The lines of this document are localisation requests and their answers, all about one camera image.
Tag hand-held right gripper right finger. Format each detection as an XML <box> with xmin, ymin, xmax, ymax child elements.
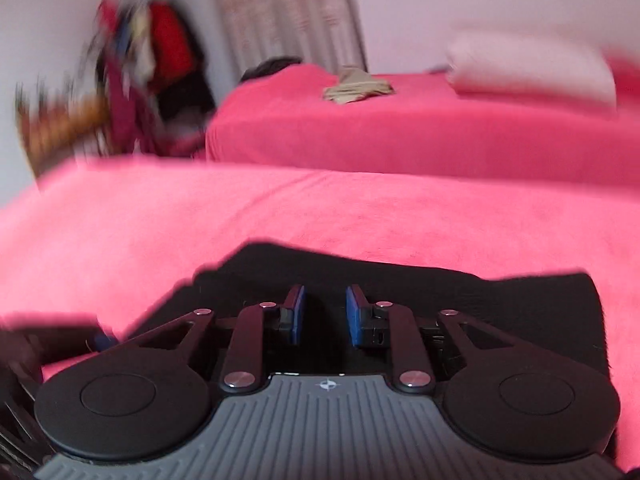
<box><xmin>346</xmin><ymin>284</ymin><xmax>532</xmax><ymax>395</ymax></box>

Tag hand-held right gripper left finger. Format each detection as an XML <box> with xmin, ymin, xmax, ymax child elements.
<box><xmin>120</xmin><ymin>284</ymin><xmax>307</xmax><ymax>394</ymax></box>

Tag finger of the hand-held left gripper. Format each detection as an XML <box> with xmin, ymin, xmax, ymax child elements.
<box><xmin>47</xmin><ymin>312</ymin><xmax>120</xmax><ymax>361</ymax></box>

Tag black knit pants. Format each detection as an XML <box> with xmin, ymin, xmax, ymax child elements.
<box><xmin>117</xmin><ymin>242</ymin><xmax>608</xmax><ymax>378</ymax></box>

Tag pink fleece blanket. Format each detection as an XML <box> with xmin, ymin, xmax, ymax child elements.
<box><xmin>0</xmin><ymin>157</ymin><xmax>640</xmax><ymax>473</ymax></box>

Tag far pink bed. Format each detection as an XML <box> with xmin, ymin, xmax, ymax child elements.
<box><xmin>205</xmin><ymin>62</ymin><xmax>640</xmax><ymax>191</ymax></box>

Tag beige crumpled cloth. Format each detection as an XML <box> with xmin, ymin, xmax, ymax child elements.
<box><xmin>322</xmin><ymin>65</ymin><xmax>396</xmax><ymax>107</ymax></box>

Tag dark cloth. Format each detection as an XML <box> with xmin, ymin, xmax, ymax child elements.
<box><xmin>239</xmin><ymin>56</ymin><xmax>305</xmax><ymax>83</ymax></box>

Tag rack of hanging clothes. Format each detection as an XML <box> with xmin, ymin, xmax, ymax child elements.
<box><xmin>15</xmin><ymin>0</ymin><xmax>218</xmax><ymax>181</ymax></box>

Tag white pillow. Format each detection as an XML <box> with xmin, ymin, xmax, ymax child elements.
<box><xmin>444</xmin><ymin>30</ymin><xmax>618</xmax><ymax>111</ymax></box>

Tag pale ribbed curtain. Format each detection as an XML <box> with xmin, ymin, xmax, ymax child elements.
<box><xmin>207</xmin><ymin>0</ymin><xmax>368</xmax><ymax>78</ymax></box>

